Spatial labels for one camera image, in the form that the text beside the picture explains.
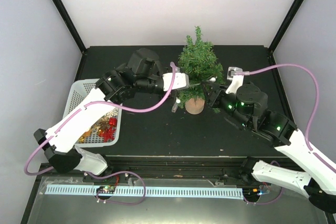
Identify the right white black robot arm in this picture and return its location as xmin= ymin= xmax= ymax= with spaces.
xmin=201 ymin=81 xmax=335 ymax=214

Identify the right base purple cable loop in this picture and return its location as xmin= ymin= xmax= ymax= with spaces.
xmin=243 ymin=160 xmax=284 ymax=206

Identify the white snowflake ornament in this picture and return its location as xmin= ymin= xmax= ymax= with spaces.
xmin=105 ymin=109 xmax=119 ymax=118

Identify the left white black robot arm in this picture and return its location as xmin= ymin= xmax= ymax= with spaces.
xmin=24 ymin=48 xmax=176 ymax=182

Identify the gold star ornament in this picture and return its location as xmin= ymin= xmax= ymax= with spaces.
xmin=78 ymin=130 xmax=91 ymax=143

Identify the white bulb light string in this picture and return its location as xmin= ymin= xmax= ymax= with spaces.
xmin=171 ymin=77 xmax=217 ymax=113

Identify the pine cone ornament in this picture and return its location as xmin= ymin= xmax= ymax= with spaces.
xmin=97 ymin=121 xmax=110 ymax=131

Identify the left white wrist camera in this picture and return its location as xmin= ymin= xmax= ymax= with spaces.
xmin=162 ymin=72 xmax=190 ymax=91

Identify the light blue slotted cable duct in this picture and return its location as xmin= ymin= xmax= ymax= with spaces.
xmin=45 ymin=185 xmax=244 ymax=200

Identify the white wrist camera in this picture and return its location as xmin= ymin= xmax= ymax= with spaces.
xmin=162 ymin=72 xmax=190 ymax=91
xmin=225 ymin=67 xmax=249 ymax=94

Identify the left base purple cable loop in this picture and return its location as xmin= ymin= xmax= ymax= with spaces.
xmin=88 ymin=170 xmax=146 ymax=206

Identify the red gift box ornament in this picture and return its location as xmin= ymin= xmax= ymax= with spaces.
xmin=109 ymin=118 xmax=118 ymax=127

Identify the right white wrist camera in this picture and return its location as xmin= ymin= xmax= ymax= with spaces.
xmin=225 ymin=67 xmax=249 ymax=94

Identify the small green christmas tree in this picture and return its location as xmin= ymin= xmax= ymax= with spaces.
xmin=177 ymin=26 xmax=225 ymax=109

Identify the red snowflake ornament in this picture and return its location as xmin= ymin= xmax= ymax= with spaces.
xmin=98 ymin=126 xmax=117 ymax=143

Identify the terracotta tree pot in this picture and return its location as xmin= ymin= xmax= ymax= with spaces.
xmin=185 ymin=98 xmax=205 ymax=115

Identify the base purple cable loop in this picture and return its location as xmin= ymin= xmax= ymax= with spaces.
xmin=243 ymin=160 xmax=284 ymax=206
xmin=88 ymin=170 xmax=146 ymax=206

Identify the white plastic basket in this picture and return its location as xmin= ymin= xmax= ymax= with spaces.
xmin=62 ymin=79 xmax=122 ymax=148

